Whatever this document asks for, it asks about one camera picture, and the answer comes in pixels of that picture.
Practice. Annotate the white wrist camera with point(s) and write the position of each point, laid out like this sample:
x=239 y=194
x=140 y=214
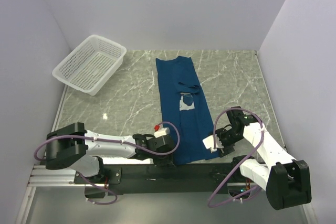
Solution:
x=212 y=143
x=161 y=131

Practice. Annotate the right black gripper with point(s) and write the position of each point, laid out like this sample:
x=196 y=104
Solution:
x=227 y=149

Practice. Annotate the white plastic mesh basket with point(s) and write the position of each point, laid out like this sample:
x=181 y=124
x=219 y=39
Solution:
x=90 y=65

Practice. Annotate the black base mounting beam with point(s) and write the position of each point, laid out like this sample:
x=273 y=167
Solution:
x=148 y=178

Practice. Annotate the blue mickey mouse t-shirt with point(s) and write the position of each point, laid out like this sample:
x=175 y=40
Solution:
x=183 y=104

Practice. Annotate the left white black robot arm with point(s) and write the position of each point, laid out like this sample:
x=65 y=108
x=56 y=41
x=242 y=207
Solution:
x=82 y=150

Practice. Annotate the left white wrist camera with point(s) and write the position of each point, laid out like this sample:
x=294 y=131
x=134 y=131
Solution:
x=161 y=131

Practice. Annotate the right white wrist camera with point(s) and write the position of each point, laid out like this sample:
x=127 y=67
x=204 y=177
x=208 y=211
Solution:
x=212 y=143

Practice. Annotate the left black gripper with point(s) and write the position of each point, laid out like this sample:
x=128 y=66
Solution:
x=168 y=160

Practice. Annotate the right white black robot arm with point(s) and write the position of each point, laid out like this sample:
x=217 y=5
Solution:
x=285 y=180

